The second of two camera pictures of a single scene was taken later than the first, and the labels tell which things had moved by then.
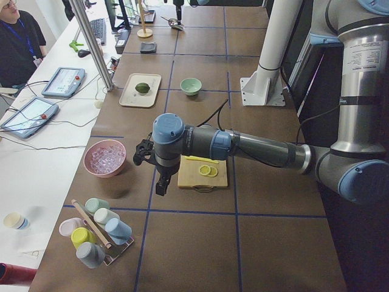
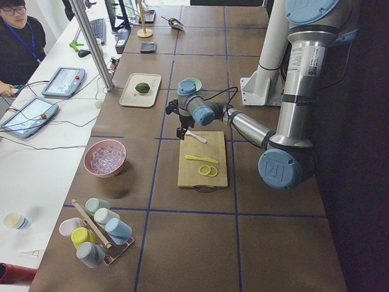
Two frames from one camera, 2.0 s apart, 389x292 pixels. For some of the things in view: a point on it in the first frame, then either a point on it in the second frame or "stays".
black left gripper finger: (160, 188) -> (180, 132)
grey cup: (92, 255) stays
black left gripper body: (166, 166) -> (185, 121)
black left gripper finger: (163, 184) -> (184, 131)
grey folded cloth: (148, 47) stays
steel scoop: (173, 23) stays
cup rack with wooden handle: (112, 252) stays
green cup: (93, 204) stays
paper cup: (14, 220) stays
